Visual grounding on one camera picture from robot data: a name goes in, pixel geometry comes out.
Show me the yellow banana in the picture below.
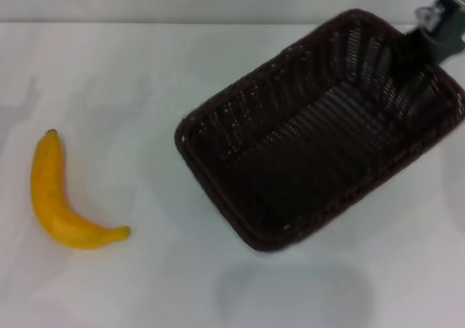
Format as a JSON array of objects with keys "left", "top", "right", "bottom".
[{"left": 30, "top": 129, "right": 131, "bottom": 250}]

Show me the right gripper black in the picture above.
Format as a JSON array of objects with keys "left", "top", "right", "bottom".
[{"left": 390, "top": 0, "right": 465, "bottom": 103}]

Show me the silver metal wrist clamp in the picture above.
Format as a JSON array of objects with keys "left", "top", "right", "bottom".
[{"left": 415, "top": 5, "right": 445, "bottom": 32}]

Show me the black woven plastic basket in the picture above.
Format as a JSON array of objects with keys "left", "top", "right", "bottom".
[{"left": 174, "top": 9, "right": 465, "bottom": 253}]

